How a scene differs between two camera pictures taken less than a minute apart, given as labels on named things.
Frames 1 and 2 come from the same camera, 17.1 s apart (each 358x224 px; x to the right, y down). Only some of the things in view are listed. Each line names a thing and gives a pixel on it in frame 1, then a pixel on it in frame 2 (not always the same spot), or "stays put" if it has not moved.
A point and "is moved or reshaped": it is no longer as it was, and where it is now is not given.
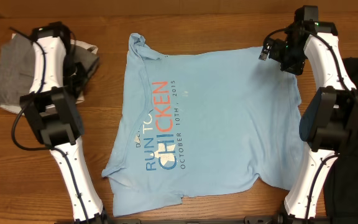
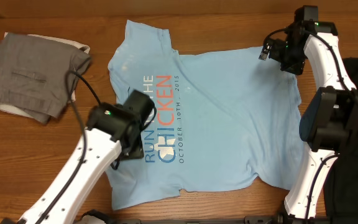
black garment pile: x=350 y=193 stays put
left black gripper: x=77 y=83 -> x=135 y=149
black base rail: x=247 y=219 stays put
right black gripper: x=296 y=68 stays put
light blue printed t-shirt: x=201 y=124 is moved or reshaped
